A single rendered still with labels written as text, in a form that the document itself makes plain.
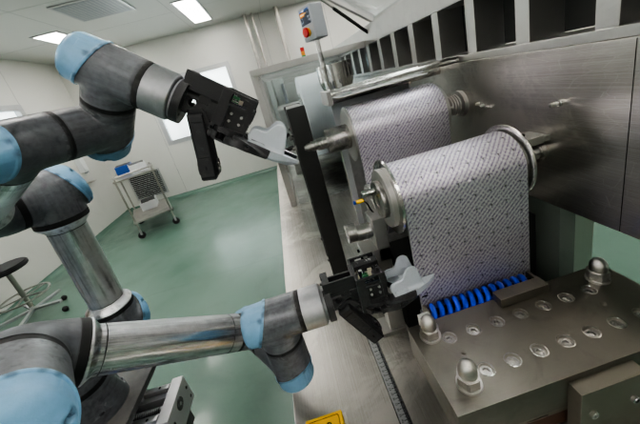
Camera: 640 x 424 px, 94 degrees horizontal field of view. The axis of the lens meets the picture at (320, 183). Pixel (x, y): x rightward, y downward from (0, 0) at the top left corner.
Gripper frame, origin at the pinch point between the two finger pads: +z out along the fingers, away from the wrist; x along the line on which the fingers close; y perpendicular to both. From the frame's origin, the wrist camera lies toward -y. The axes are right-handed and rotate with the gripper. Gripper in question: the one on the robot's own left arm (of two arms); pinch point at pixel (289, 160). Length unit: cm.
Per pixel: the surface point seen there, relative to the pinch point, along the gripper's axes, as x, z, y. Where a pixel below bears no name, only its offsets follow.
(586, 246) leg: 7, 82, 8
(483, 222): -6.1, 36.8, 4.6
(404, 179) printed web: -4.3, 19.2, 5.7
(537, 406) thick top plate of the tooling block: -26, 43, -14
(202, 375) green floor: 98, 19, -163
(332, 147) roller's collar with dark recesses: 22.2, 11.9, 3.5
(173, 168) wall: 550, -123, -205
